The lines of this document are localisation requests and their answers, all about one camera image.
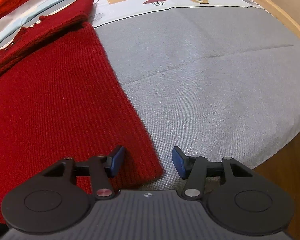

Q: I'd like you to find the wooden bed frame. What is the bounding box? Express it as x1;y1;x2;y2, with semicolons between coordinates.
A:
219;0;300;240

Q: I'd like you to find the grey bed mattress cover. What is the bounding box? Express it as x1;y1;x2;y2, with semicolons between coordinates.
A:
95;7;300;190

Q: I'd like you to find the dark red knit sweater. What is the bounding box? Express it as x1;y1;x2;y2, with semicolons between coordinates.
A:
0;0;164;222

